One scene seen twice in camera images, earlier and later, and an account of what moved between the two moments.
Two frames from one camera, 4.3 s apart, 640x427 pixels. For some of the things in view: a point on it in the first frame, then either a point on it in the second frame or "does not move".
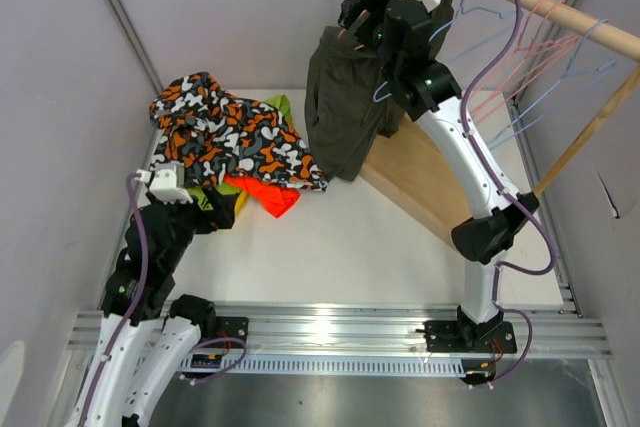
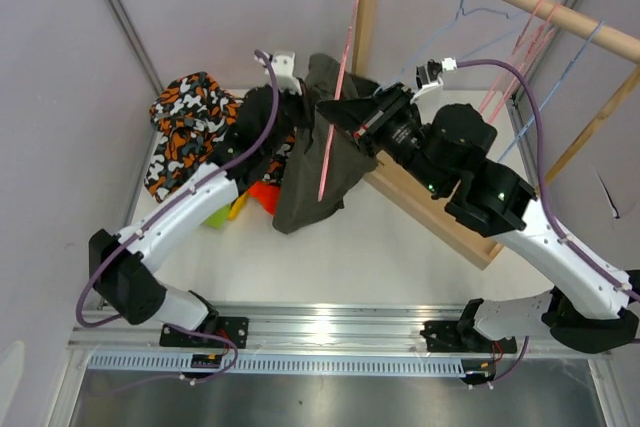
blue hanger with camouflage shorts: x=460 y=12 does not move
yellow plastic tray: x=241 y=201 does not move
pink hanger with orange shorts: x=526 y=46 → x=517 y=46
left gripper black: x=222 y=215 → x=305 y=122
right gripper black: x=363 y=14 → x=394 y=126
